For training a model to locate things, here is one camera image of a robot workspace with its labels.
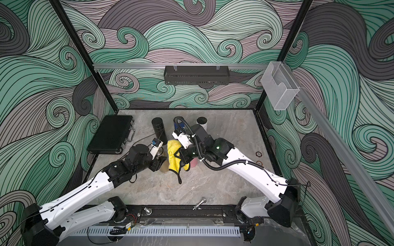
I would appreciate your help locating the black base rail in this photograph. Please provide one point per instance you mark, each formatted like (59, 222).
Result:
(225, 213)

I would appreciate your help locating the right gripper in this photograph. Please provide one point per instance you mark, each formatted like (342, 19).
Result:
(185, 157)

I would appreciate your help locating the clear plastic wall holder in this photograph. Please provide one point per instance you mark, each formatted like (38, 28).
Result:
(279, 83)

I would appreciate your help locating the white thermos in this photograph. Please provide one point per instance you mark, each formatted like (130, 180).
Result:
(202, 121)

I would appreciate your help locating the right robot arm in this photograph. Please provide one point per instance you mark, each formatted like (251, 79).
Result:
(281, 196)

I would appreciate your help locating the blue thermos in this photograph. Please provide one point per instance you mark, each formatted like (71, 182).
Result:
(179, 123)

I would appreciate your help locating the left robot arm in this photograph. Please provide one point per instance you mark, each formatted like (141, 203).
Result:
(50, 223)

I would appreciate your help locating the black thermos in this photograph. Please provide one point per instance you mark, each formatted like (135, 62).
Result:
(159, 129)

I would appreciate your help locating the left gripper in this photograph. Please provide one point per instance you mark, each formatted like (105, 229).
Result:
(156, 163)

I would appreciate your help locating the black wall shelf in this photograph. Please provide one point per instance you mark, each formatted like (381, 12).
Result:
(196, 75)

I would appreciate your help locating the yellow cleaning cloth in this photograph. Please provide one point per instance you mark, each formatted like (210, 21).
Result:
(175, 165)

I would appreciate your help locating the gold thermos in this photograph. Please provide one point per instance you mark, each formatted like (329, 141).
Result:
(165, 166)

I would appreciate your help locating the black case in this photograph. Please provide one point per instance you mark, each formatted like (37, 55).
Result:
(112, 135)

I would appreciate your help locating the pink thermos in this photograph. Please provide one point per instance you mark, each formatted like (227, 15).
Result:
(194, 162)

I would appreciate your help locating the white slotted cable duct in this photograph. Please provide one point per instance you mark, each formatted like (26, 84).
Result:
(191, 231)

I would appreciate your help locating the silver bolt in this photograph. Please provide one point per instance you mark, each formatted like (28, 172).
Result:
(198, 205)

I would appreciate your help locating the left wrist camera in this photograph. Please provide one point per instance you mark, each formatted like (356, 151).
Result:
(156, 148)

